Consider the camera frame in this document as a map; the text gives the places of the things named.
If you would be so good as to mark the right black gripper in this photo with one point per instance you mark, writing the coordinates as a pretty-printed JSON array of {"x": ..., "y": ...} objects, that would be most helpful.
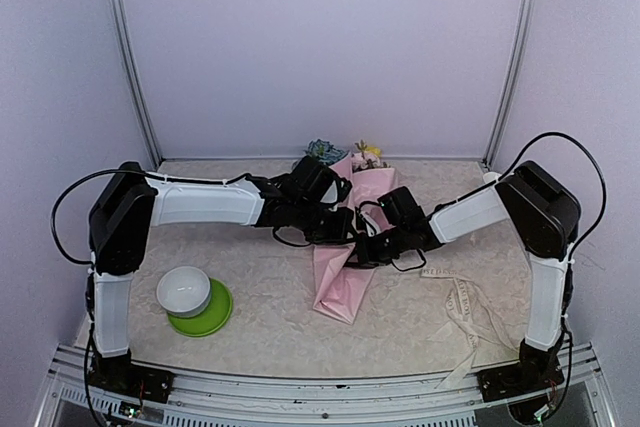
[{"x": 365, "y": 257}]

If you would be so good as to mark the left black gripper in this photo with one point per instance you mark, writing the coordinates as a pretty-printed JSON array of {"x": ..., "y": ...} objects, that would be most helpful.
[{"x": 344, "y": 228}]

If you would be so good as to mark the blue fake flower bunch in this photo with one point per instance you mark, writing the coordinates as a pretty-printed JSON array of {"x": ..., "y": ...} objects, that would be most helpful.
[{"x": 325, "y": 152}]

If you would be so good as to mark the pale pink fake flower stem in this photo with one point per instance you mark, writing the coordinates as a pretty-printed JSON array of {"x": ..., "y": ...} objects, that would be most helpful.
[{"x": 362, "y": 160}]

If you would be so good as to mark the yellow fake flower stem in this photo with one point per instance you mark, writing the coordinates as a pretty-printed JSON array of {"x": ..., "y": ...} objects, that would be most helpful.
[{"x": 374, "y": 151}]

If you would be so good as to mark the pink wrapping paper sheet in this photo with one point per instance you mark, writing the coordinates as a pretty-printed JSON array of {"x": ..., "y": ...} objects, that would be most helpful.
[{"x": 340, "y": 289}]

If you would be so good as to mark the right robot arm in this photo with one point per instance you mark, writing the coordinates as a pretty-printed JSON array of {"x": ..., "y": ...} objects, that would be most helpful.
[{"x": 543, "y": 212}]

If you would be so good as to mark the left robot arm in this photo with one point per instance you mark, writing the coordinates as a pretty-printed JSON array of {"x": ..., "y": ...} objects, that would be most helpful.
[{"x": 133, "y": 202}]

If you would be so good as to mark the light blue mug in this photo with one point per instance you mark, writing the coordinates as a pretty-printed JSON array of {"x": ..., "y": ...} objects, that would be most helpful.
[{"x": 491, "y": 177}]

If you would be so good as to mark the beige printed ribbon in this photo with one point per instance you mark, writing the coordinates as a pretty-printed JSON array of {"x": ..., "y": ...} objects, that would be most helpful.
[{"x": 460, "y": 302}]

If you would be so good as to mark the green plastic plate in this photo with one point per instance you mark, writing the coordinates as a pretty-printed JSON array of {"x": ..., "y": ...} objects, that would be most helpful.
[{"x": 214, "y": 316}]

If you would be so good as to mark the white ceramic bowl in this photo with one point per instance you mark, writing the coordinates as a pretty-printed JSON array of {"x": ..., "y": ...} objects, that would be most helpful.
[{"x": 184, "y": 291}]

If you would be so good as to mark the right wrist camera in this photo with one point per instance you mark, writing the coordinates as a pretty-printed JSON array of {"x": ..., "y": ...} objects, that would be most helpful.
[{"x": 366, "y": 224}]

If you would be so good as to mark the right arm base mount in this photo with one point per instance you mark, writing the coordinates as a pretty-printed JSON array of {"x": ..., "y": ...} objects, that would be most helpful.
[{"x": 516, "y": 379}]

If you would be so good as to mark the front aluminium rail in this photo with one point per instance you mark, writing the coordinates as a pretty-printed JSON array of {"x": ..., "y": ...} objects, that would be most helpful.
[{"x": 200, "y": 398}]

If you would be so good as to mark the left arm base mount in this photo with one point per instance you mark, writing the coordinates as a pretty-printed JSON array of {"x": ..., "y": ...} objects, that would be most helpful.
[{"x": 135, "y": 381}]

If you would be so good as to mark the right aluminium frame post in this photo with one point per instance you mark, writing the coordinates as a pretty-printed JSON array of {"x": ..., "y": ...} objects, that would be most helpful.
[{"x": 517, "y": 54}]

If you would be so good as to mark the aluminium frame post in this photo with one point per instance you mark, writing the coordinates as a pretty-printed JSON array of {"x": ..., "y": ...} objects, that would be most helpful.
[
  {"x": 517, "y": 54},
  {"x": 134, "y": 83}
]

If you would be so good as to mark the left aluminium frame post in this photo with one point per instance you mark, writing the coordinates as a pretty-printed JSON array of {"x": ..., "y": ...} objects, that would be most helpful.
[{"x": 134, "y": 83}]

